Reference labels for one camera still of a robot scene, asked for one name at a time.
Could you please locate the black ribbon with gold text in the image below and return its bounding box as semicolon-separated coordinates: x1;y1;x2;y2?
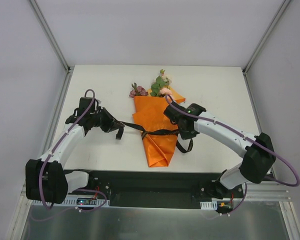
116;121;194;154

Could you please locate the orange wrapping paper sheet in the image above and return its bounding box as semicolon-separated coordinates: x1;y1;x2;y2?
132;95;178;168

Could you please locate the mauve fake rose stem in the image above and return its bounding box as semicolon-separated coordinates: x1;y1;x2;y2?
129;83;149;98

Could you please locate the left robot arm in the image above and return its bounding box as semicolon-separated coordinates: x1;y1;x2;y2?
25;96;124;204

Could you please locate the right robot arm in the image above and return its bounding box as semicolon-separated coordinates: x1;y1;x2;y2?
163;102;276;198

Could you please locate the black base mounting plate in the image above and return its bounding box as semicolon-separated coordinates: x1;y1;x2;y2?
69;169;246;208

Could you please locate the left aluminium frame post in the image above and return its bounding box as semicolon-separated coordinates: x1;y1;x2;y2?
27;0;73;74

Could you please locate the aluminium frame post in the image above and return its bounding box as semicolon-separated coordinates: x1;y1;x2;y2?
242;0;295;75
27;0;73;74

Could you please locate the right white slotted cable duct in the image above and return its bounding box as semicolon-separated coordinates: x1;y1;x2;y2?
199;200;233;211

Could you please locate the white slotted cable duct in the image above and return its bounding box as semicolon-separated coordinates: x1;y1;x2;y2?
199;200;233;211
31;197;111;208

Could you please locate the left white slotted cable duct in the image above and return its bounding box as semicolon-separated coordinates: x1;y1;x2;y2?
31;197;111;208

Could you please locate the right aluminium frame post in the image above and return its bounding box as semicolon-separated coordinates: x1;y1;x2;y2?
242;0;295;75

